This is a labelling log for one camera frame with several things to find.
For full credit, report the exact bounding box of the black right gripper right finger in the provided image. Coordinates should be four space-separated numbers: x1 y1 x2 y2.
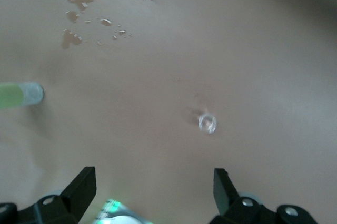
210 168 316 224

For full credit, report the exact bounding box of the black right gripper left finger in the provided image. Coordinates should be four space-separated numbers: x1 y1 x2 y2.
0 166 97 224

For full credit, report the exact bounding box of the small clear glass shaker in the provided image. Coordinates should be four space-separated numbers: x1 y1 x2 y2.
197 113 218 134

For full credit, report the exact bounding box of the green sleeved glass bottle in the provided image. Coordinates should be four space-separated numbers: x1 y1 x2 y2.
0 81 44 109

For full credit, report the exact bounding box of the brown table cover sheet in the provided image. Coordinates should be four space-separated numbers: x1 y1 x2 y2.
0 0 337 224

